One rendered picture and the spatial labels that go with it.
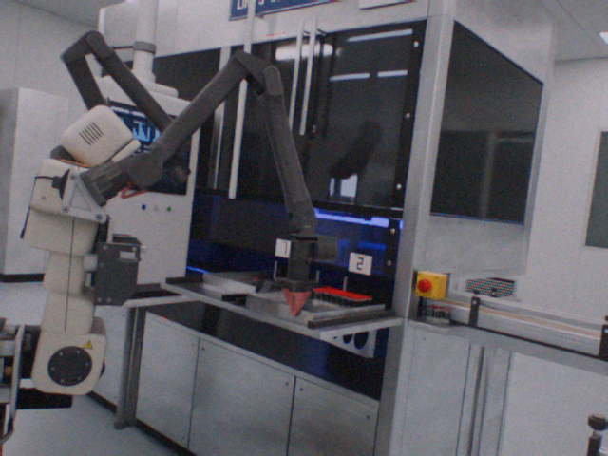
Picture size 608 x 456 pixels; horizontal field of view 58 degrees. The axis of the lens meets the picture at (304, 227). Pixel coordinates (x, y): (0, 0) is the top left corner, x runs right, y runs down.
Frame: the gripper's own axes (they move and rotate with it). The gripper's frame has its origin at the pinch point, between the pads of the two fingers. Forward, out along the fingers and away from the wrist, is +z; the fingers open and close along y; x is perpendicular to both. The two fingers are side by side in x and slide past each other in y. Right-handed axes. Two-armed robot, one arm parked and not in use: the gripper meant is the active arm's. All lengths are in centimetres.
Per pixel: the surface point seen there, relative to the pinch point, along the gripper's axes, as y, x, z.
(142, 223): 9, 89, -14
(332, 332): 2.7, -11.4, 2.9
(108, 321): 38, 155, 43
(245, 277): 32, 53, 2
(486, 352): 52, -33, 10
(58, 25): 175, 543, -191
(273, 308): 0.8, 8.4, 0.6
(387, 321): 29.3, -11.3, 2.9
